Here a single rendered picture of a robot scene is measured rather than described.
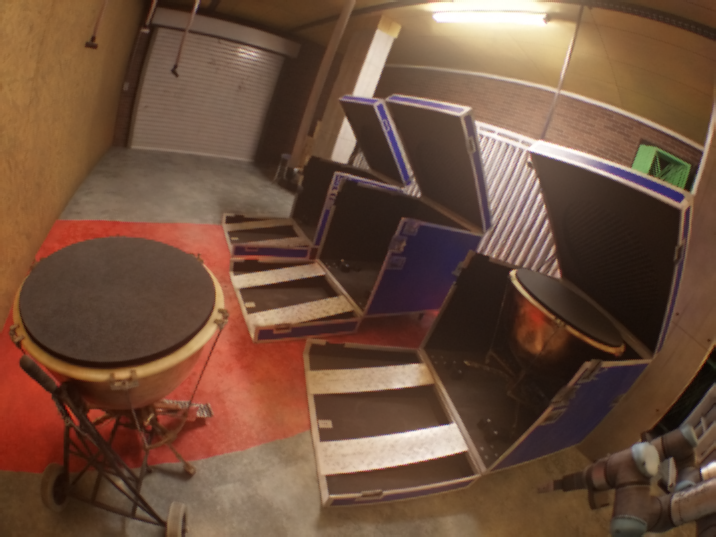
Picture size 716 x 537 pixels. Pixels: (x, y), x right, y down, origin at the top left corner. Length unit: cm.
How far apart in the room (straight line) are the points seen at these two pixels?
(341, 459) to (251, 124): 699
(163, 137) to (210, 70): 173
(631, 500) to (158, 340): 115
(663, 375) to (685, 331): 34
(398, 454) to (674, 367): 195
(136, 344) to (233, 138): 690
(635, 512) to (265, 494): 130
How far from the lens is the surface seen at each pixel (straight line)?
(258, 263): 274
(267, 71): 760
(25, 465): 170
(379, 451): 165
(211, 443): 158
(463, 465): 185
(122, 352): 81
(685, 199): 147
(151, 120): 731
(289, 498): 149
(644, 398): 263
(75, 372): 83
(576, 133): 497
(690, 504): 88
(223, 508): 144
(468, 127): 218
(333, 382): 190
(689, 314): 251
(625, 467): 84
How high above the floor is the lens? 137
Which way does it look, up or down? 23 degrees down
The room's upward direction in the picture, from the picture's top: 20 degrees clockwise
